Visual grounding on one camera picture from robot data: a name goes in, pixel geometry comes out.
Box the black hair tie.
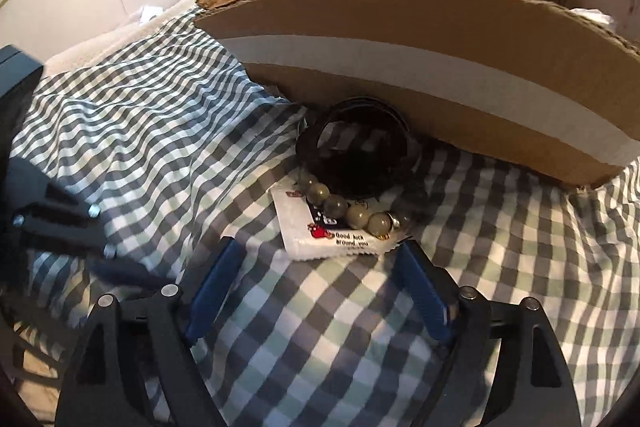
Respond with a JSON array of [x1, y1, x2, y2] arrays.
[[295, 97, 426, 198]]

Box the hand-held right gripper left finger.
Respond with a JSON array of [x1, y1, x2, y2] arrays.
[[54, 237, 246, 427]]

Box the brown cardboard box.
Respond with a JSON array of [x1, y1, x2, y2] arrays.
[[192, 0, 640, 190]]

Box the grey green bead bracelet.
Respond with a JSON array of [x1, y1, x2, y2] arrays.
[[297, 172, 416, 238]]

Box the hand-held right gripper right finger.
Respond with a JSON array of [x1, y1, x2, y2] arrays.
[[397, 239, 583, 427]]

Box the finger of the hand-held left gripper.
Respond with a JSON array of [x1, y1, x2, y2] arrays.
[[15, 199, 173, 293]]

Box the white printed sachet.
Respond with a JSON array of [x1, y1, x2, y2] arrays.
[[270, 179, 413, 262]]

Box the grey white checked cloth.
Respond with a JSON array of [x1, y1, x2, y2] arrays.
[[0, 7, 640, 427]]

